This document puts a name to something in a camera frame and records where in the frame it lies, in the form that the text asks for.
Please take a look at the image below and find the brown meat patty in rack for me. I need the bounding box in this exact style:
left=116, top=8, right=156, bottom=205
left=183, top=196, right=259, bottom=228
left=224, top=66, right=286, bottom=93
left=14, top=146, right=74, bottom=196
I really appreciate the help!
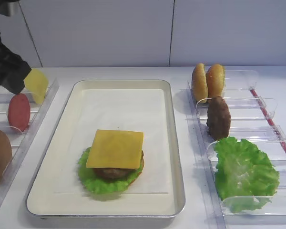
left=207, top=96, right=231, bottom=140

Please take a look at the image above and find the clear acrylic right rack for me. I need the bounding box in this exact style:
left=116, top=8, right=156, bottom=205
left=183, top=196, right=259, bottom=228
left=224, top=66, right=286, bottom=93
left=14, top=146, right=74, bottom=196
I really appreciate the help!
left=187, top=71, right=286, bottom=229

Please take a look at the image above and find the yellow cheese slice back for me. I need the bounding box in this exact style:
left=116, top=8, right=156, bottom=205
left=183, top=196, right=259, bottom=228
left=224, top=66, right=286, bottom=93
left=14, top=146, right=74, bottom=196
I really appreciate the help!
left=24, top=68, right=49, bottom=104

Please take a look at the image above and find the white parchment paper sheet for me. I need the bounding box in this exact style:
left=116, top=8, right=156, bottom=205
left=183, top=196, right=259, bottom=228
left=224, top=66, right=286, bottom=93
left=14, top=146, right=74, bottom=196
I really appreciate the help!
left=55, top=89, right=170, bottom=194

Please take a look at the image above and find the sesame bun half right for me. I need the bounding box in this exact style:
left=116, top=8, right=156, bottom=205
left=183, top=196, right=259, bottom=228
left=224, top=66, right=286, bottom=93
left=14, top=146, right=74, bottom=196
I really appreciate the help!
left=206, top=63, right=225, bottom=98

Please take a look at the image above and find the yellow cheese slice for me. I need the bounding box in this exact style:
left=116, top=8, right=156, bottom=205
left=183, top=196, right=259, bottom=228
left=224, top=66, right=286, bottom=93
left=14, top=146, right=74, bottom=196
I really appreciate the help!
left=24, top=68, right=49, bottom=104
left=86, top=129, right=144, bottom=169

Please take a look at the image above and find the yellow cheese slice front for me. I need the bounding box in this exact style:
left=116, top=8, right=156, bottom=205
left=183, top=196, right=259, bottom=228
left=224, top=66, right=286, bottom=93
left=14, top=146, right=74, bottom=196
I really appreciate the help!
left=86, top=129, right=144, bottom=169

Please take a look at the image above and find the white metal baking tray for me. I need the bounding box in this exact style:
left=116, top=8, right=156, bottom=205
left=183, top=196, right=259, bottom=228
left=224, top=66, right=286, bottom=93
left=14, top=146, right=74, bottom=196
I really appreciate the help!
left=26, top=80, right=185, bottom=218

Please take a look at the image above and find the red tomato slice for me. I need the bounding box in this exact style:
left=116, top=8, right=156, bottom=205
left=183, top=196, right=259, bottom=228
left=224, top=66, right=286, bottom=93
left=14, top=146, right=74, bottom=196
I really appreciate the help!
left=8, top=94, right=31, bottom=131

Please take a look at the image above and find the brown meat patty on tray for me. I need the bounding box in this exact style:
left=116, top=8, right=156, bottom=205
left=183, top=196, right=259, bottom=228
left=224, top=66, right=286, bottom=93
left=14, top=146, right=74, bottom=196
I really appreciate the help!
left=93, top=152, right=143, bottom=181

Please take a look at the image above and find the green lettuce leaf on tray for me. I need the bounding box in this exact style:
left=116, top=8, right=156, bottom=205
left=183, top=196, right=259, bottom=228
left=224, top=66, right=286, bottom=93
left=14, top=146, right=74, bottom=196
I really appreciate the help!
left=78, top=147, right=128, bottom=195

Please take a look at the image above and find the clear acrylic left rack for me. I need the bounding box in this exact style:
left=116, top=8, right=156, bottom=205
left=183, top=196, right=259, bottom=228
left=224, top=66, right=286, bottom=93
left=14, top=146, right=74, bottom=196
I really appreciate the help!
left=0, top=77, right=60, bottom=215

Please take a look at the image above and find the sesame bun half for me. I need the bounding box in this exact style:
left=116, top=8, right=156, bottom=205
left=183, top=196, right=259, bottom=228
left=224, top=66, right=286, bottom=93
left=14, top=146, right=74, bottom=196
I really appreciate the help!
left=192, top=63, right=208, bottom=104
left=206, top=63, right=225, bottom=98

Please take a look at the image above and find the clear acrylic rack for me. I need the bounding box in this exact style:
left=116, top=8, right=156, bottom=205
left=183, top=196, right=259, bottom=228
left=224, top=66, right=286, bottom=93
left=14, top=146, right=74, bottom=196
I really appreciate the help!
left=187, top=71, right=286, bottom=229
left=0, top=77, right=60, bottom=215

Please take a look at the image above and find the green lettuce in rack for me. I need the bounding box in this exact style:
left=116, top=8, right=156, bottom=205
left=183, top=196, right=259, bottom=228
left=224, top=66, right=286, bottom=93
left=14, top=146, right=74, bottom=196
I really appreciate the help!
left=214, top=137, right=280, bottom=213

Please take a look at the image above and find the sesame bun half left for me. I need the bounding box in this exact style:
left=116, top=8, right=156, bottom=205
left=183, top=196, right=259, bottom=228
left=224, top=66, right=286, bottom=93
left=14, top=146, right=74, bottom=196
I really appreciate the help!
left=192, top=63, right=208, bottom=104

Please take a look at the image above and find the black gloved hand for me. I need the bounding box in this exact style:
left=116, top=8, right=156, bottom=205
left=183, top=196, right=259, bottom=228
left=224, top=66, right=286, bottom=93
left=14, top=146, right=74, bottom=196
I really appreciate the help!
left=0, top=37, right=31, bottom=94

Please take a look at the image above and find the bottom bun under lettuce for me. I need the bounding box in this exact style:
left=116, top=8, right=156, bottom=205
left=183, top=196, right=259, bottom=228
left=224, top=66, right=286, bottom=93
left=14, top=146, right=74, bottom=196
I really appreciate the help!
left=127, top=151, right=144, bottom=187

